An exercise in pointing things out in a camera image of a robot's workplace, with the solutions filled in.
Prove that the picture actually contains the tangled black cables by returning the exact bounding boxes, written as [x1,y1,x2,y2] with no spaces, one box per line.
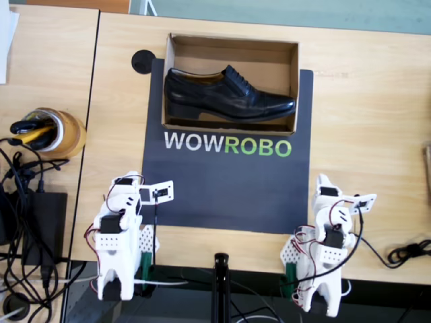
[0,137,72,312]

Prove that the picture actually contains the brown packing tape roll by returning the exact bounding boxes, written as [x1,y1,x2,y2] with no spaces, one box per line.
[20,106,88,159]

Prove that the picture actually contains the black round floor object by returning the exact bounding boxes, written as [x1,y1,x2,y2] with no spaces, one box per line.
[1,292,30,320]

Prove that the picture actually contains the yellow handled pliers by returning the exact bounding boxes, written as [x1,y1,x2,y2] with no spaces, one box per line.
[8,124,57,151]

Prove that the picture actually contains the white paper stack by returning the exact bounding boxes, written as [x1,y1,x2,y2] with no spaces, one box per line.
[0,0,20,85]

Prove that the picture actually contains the coiled black cable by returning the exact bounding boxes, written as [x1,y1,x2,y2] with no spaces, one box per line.
[387,239,431,269]

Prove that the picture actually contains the black camera stand pole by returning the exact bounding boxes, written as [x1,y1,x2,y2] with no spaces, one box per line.
[211,252,233,323]

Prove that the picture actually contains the dark perforated metal panel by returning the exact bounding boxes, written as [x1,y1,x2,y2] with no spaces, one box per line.
[61,261,135,323]

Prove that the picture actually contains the dark WOWROBO mat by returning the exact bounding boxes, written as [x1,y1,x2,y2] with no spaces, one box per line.
[140,57,314,236]

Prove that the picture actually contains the black power adapter brick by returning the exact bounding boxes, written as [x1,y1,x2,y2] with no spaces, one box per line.
[20,191,68,266]

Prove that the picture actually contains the black handled scissors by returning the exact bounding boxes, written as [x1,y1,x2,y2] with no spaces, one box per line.
[9,118,38,134]

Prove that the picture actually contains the black leather dress shoe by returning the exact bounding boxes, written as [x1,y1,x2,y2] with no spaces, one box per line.
[164,65,297,122]

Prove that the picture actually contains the black round cable grommet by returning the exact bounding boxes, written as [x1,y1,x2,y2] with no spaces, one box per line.
[131,49,156,75]

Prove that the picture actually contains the black camera cable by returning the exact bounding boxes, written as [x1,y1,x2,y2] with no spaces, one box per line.
[346,208,405,270]
[152,196,161,267]

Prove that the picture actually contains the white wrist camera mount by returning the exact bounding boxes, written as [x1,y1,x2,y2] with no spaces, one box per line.
[138,180,175,206]
[350,193,378,214]

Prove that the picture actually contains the thin white cable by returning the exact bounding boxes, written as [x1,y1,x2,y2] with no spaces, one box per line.
[134,278,190,287]

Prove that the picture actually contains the white perforated base plate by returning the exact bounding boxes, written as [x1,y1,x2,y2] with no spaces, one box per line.
[280,234,306,267]
[137,225,161,262]

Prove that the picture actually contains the open cardboard box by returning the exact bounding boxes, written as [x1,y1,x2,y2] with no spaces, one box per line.
[161,32,300,137]

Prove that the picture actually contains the green table clamp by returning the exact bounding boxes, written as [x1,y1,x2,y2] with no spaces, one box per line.
[139,252,155,294]
[284,263,300,297]

